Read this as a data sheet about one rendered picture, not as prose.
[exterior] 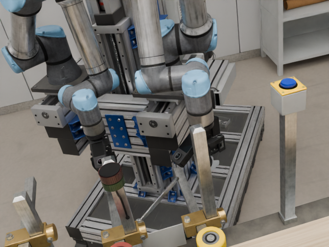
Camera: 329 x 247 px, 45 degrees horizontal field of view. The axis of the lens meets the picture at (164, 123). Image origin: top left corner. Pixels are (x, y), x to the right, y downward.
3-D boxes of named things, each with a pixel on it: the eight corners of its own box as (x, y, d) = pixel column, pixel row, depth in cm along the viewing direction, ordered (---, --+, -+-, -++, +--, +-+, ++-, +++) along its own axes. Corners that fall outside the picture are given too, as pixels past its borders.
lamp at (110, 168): (117, 221, 116) (97, 165, 104) (135, 215, 116) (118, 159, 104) (119, 236, 111) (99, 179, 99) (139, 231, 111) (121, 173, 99)
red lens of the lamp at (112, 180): (99, 172, 105) (97, 165, 104) (121, 165, 105) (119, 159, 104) (101, 187, 100) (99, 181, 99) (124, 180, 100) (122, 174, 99)
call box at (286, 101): (270, 106, 113) (270, 82, 108) (293, 99, 113) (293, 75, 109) (282, 118, 107) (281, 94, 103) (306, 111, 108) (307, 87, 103)
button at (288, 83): (277, 85, 108) (277, 80, 107) (291, 81, 108) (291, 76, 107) (284, 92, 104) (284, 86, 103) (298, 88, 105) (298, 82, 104)
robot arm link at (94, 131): (103, 123, 134) (79, 130, 133) (106, 134, 137) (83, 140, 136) (101, 112, 140) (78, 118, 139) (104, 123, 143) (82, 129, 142)
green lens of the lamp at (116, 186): (101, 179, 106) (99, 173, 105) (123, 173, 107) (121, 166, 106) (104, 194, 101) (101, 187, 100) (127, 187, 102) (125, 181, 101)
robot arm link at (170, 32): (150, 52, 158) (143, 19, 151) (183, 48, 156) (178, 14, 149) (147, 66, 149) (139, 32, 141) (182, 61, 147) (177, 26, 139)
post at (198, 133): (208, 240, 134) (188, 124, 108) (218, 237, 135) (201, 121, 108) (211, 248, 131) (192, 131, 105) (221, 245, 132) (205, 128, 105)
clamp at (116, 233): (104, 241, 125) (100, 230, 122) (146, 229, 126) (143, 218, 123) (106, 256, 120) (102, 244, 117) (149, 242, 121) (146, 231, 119)
